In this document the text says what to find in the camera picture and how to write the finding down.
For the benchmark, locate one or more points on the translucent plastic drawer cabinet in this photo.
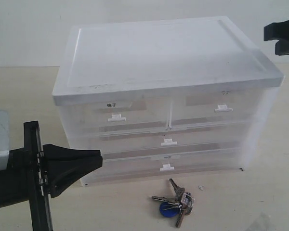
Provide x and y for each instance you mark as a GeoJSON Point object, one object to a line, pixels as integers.
{"type": "Point", "coordinates": [162, 59]}

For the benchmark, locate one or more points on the key bunch with blue tag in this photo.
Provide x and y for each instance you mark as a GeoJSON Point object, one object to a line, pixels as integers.
{"type": "Point", "coordinates": [181, 205]}

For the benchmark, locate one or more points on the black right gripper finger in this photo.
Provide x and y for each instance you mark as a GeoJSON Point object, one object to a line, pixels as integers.
{"type": "Point", "coordinates": [282, 48]}
{"type": "Point", "coordinates": [276, 31]}

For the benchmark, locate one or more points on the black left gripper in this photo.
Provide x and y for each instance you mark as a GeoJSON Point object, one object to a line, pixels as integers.
{"type": "Point", "coordinates": [23, 179]}

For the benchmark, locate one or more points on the wide clear drawer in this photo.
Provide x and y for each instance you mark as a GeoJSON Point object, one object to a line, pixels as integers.
{"type": "Point", "coordinates": [147, 167]}
{"type": "Point", "coordinates": [194, 139]}

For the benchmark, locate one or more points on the bottom wide clear drawer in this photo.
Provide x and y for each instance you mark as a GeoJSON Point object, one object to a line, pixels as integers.
{"type": "Point", "coordinates": [147, 167]}

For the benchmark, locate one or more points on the middle wide clear drawer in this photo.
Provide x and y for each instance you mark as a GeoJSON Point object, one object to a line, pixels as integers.
{"type": "Point", "coordinates": [194, 139]}

